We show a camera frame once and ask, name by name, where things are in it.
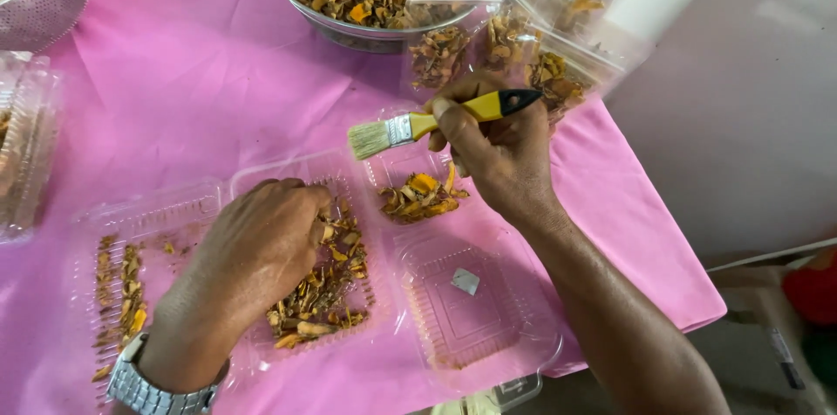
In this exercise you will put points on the person's right hand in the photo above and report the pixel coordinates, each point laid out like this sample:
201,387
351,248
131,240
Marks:
507,153

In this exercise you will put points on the pile of dried orange slices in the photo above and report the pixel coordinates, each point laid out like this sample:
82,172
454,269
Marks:
327,291

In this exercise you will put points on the small pile of dried slices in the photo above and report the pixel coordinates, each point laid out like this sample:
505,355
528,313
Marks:
422,196

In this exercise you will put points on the clear hinged plastic container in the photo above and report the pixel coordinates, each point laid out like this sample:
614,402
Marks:
471,330
196,206

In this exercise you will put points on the brown cardboard carton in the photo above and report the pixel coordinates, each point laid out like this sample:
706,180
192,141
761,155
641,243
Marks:
752,330

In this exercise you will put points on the red round object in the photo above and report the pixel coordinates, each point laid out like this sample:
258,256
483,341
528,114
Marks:
814,291

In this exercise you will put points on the silver metal wristwatch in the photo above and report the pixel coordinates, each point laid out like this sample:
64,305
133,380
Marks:
154,389

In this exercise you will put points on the row of dried slice bits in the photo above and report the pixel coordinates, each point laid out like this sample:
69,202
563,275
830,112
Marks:
131,297

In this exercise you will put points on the person's left fingers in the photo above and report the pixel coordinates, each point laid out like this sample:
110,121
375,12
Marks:
297,196

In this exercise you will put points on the stack of clear plastic containers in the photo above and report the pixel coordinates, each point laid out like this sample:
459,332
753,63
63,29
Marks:
26,140

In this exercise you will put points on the small white sticker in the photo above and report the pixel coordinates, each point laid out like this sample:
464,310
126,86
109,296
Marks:
465,281

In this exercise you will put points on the pink tablecloth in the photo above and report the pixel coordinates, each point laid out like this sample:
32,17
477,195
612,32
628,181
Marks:
196,94

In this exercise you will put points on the person's left hand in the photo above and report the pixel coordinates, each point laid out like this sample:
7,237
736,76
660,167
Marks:
255,251

